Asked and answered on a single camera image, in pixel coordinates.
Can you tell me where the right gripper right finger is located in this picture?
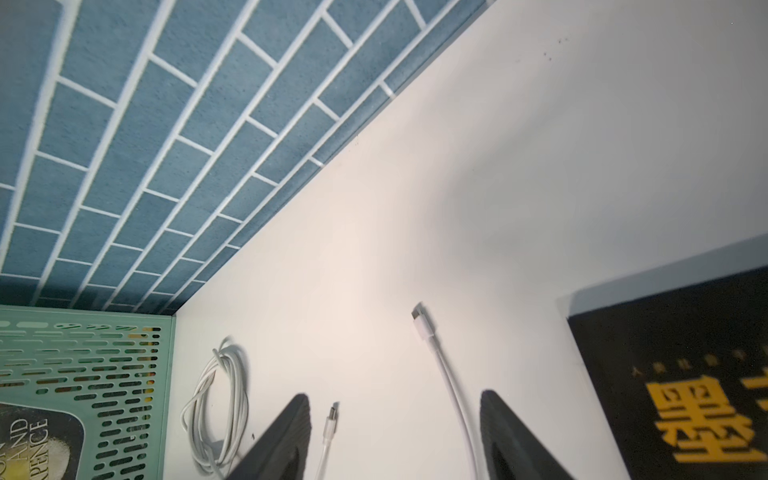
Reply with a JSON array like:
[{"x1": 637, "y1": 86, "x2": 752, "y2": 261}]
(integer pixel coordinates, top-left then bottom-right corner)
[{"x1": 480, "y1": 389, "x2": 573, "y2": 480}]

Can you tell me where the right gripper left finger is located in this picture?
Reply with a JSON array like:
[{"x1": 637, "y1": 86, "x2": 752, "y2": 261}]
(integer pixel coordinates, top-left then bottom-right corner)
[{"x1": 227, "y1": 393, "x2": 311, "y2": 480}]

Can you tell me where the white charging cable loop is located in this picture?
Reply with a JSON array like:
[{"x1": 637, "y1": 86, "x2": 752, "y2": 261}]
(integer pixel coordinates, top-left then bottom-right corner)
[{"x1": 314, "y1": 401, "x2": 341, "y2": 480}]

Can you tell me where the mint green perforated basket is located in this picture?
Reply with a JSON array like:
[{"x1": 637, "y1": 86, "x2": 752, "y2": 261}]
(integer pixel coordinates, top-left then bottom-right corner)
[{"x1": 1, "y1": 306, "x2": 175, "y2": 479}]

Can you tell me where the black Murphy's law book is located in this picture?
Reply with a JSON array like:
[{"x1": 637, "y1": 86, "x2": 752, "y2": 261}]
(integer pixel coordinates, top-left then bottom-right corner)
[{"x1": 568, "y1": 268, "x2": 767, "y2": 479}]

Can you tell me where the Moon and Sixpence book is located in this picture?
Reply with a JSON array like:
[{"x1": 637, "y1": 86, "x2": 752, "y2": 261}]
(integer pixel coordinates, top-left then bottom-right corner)
[{"x1": 1, "y1": 404, "x2": 85, "y2": 480}]

